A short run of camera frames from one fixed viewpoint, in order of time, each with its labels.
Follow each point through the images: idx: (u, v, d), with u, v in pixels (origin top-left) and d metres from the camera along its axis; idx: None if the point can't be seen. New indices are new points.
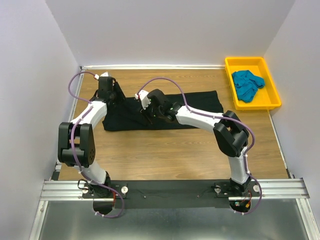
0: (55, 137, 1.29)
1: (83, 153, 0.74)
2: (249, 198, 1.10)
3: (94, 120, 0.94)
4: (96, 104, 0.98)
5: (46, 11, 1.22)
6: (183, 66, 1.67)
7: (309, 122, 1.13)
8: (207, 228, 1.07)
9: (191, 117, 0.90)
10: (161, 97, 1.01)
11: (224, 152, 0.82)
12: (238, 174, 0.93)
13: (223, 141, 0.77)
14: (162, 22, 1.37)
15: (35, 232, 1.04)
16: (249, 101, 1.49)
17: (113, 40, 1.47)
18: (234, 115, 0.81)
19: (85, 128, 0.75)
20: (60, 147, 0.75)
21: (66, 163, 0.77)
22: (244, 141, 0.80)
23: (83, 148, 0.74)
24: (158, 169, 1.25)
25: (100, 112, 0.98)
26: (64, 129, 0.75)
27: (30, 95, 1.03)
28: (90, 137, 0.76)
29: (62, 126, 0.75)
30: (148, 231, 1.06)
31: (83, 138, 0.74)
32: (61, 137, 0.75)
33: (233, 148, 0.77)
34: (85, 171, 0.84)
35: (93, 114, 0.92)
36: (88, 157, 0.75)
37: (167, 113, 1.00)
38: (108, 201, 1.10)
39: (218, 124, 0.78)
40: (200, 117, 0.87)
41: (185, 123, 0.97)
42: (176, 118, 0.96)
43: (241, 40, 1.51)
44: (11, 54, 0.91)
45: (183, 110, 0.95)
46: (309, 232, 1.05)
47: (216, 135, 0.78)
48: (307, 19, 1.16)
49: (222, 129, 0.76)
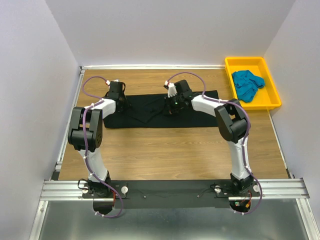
0: (55, 137, 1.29)
1: (91, 135, 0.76)
2: (249, 197, 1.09)
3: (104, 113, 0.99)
4: (107, 100, 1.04)
5: (46, 11, 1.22)
6: (183, 66, 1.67)
7: (310, 122, 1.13)
8: (207, 228, 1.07)
9: (203, 102, 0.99)
10: (184, 86, 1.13)
11: (225, 137, 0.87)
12: (237, 168, 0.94)
13: (221, 123, 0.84)
14: (162, 23, 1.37)
15: (36, 232, 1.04)
16: (249, 101, 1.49)
17: (113, 40, 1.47)
18: (239, 103, 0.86)
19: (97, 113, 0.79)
20: (71, 128, 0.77)
21: (73, 145, 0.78)
22: (243, 129, 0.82)
23: (92, 130, 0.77)
24: (158, 169, 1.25)
25: (110, 107, 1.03)
26: (77, 112, 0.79)
27: (30, 95, 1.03)
28: (100, 122, 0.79)
29: (76, 109, 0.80)
30: (149, 231, 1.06)
31: (95, 120, 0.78)
32: (73, 118, 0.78)
33: (229, 132, 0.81)
34: (89, 158, 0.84)
35: (102, 106, 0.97)
36: (96, 140, 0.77)
37: (185, 100, 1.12)
38: (108, 200, 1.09)
39: (221, 107, 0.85)
40: (210, 102, 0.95)
41: (198, 110, 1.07)
42: (191, 102, 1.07)
43: (241, 40, 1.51)
44: (11, 54, 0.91)
45: (198, 96, 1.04)
46: (309, 232, 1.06)
47: (217, 116, 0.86)
48: (307, 19, 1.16)
49: (221, 111, 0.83)
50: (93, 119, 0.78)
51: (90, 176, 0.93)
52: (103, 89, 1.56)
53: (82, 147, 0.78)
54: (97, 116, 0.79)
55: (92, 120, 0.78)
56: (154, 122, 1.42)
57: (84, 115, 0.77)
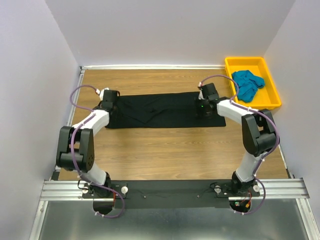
0: (55, 138, 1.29)
1: (81, 158, 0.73)
2: (249, 198, 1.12)
3: (96, 128, 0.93)
4: (99, 112, 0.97)
5: (46, 11, 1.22)
6: (183, 66, 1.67)
7: (309, 122, 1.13)
8: (207, 228, 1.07)
9: (229, 108, 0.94)
10: (211, 90, 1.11)
11: (247, 148, 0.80)
12: (245, 173, 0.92)
13: (248, 133, 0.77)
14: (162, 23, 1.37)
15: (35, 232, 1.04)
16: (249, 101, 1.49)
17: (112, 40, 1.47)
18: (269, 115, 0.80)
19: (86, 133, 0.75)
20: (59, 151, 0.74)
21: (64, 167, 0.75)
22: (270, 144, 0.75)
23: (82, 152, 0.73)
24: (158, 169, 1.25)
25: (102, 120, 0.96)
26: (65, 133, 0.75)
27: (30, 95, 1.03)
28: (90, 142, 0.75)
29: (64, 130, 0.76)
30: (149, 231, 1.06)
31: (84, 142, 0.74)
32: (61, 141, 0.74)
33: (254, 143, 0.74)
34: (84, 175, 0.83)
35: (94, 121, 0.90)
36: (86, 163, 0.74)
37: (210, 103, 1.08)
38: (108, 201, 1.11)
39: (249, 115, 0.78)
40: (237, 109, 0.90)
41: (223, 115, 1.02)
42: (217, 108, 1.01)
43: (241, 40, 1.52)
44: (11, 54, 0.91)
45: (225, 101, 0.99)
46: (309, 232, 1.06)
47: (243, 125, 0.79)
48: (307, 19, 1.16)
49: (250, 119, 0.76)
50: (82, 141, 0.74)
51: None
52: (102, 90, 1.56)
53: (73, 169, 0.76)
54: (86, 137, 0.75)
55: (81, 141, 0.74)
56: (154, 122, 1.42)
57: (73, 137, 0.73)
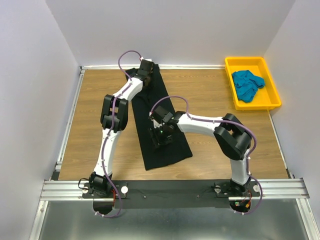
0: (55, 138, 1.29)
1: (118, 121, 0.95)
2: (249, 198, 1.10)
3: (132, 94, 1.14)
4: (135, 81, 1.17)
5: (46, 12, 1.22)
6: (183, 66, 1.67)
7: (310, 122, 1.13)
8: (207, 228, 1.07)
9: (193, 125, 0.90)
10: (161, 111, 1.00)
11: (229, 156, 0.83)
12: (239, 175, 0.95)
13: (226, 145, 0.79)
14: (162, 22, 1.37)
15: (36, 232, 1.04)
16: (249, 101, 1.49)
17: (112, 39, 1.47)
18: (234, 117, 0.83)
19: (124, 103, 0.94)
20: (103, 113, 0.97)
21: (102, 124, 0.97)
22: (247, 143, 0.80)
23: (119, 117, 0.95)
24: (158, 169, 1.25)
25: (137, 89, 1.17)
26: (107, 100, 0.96)
27: (30, 96, 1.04)
28: (126, 111, 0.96)
29: (107, 96, 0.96)
30: (149, 231, 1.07)
31: (121, 110, 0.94)
32: (104, 105, 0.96)
33: (237, 152, 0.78)
34: (108, 140, 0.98)
35: (130, 90, 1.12)
36: (121, 125, 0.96)
37: (169, 123, 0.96)
38: (108, 200, 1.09)
39: (218, 128, 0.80)
40: (202, 123, 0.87)
41: (187, 131, 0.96)
42: (179, 128, 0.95)
43: (241, 41, 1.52)
44: (12, 55, 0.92)
45: (184, 118, 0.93)
46: (309, 232, 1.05)
47: (218, 139, 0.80)
48: (307, 19, 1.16)
49: (223, 133, 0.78)
50: (120, 109, 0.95)
51: (98, 166, 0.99)
52: (103, 89, 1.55)
53: (108, 127, 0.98)
54: (124, 106, 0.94)
55: (119, 108, 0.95)
56: (143, 115, 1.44)
57: (113, 103, 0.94)
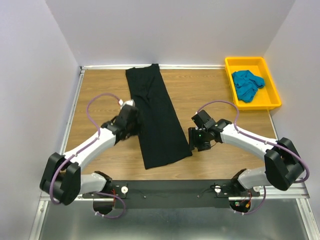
0: (54, 138, 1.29)
1: (61, 192, 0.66)
2: (249, 197, 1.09)
3: (95, 155, 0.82)
4: (104, 135, 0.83)
5: (45, 12, 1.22)
6: (183, 66, 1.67)
7: (310, 122, 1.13)
8: (207, 228, 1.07)
9: (239, 137, 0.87)
10: (204, 116, 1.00)
11: (272, 182, 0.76)
12: (252, 183, 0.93)
13: (275, 171, 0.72)
14: (162, 22, 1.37)
15: (35, 232, 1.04)
16: (249, 101, 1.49)
17: (112, 39, 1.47)
18: (290, 144, 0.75)
19: (72, 171, 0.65)
20: (44, 177, 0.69)
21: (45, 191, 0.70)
22: (297, 174, 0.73)
23: (62, 187, 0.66)
24: (158, 169, 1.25)
25: (104, 147, 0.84)
26: (52, 162, 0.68)
27: (30, 96, 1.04)
28: (74, 180, 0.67)
29: (52, 157, 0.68)
30: (149, 231, 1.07)
31: (66, 180, 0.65)
32: (47, 168, 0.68)
33: (285, 181, 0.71)
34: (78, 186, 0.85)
35: (92, 149, 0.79)
36: (65, 196, 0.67)
37: (210, 130, 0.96)
38: (108, 200, 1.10)
39: (271, 151, 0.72)
40: (251, 141, 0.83)
41: (228, 143, 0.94)
42: (221, 137, 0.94)
43: (241, 41, 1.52)
44: (12, 55, 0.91)
45: (230, 129, 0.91)
46: (310, 232, 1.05)
47: (267, 163, 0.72)
48: (307, 19, 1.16)
49: (275, 159, 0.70)
50: (64, 178, 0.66)
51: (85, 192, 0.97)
52: (103, 89, 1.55)
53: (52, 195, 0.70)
54: (70, 175, 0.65)
55: (65, 177, 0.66)
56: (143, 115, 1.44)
57: (57, 171, 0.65)
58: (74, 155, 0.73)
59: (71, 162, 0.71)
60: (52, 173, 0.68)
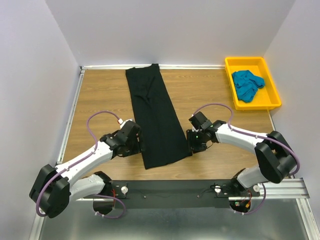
0: (54, 138, 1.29)
1: (47, 205, 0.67)
2: (249, 197, 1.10)
3: (89, 168, 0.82)
4: (101, 150, 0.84)
5: (46, 12, 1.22)
6: (183, 66, 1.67)
7: (310, 122, 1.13)
8: (207, 228, 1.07)
9: (232, 135, 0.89)
10: (201, 117, 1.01)
11: (267, 176, 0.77)
12: (250, 182, 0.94)
13: (266, 163, 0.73)
14: (161, 22, 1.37)
15: (35, 232, 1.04)
16: (249, 101, 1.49)
17: (112, 39, 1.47)
18: (280, 136, 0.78)
19: (60, 187, 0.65)
20: (34, 187, 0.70)
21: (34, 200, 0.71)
22: (290, 166, 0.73)
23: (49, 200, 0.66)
24: (158, 169, 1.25)
25: (99, 161, 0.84)
26: (44, 174, 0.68)
27: (30, 96, 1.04)
28: (62, 195, 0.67)
29: (45, 168, 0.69)
30: (149, 231, 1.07)
31: (53, 195, 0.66)
32: (38, 178, 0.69)
33: (276, 171, 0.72)
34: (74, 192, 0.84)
35: (86, 164, 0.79)
36: (51, 209, 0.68)
37: (207, 131, 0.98)
38: (108, 200, 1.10)
39: (261, 144, 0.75)
40: (243, 137, 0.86)
41: (224, 142, 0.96)
42: (216, 137, 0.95)
43: (241, 41, 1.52)
44: (12, 56, 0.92)
45: (223, 127, 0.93)
46: (309, 232, 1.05)
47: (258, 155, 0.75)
48: (307, 19, 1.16)
49: (264, 150, 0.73)
50: (52, 191, 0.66)
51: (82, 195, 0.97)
52: (102, 89, 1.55)
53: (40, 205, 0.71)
54: (57, 190, 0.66)
55: (53, 190, 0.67)
56: (143, 115, 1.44)
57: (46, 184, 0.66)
58: (65, 170, 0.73)
59: (61, 176, 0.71)
60: (42, 184, 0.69)
